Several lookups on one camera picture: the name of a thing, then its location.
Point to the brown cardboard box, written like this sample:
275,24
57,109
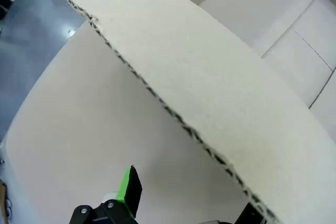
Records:
210,90

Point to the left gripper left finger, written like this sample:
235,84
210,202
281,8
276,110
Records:
131,195

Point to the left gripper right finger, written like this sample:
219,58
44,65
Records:
248,214

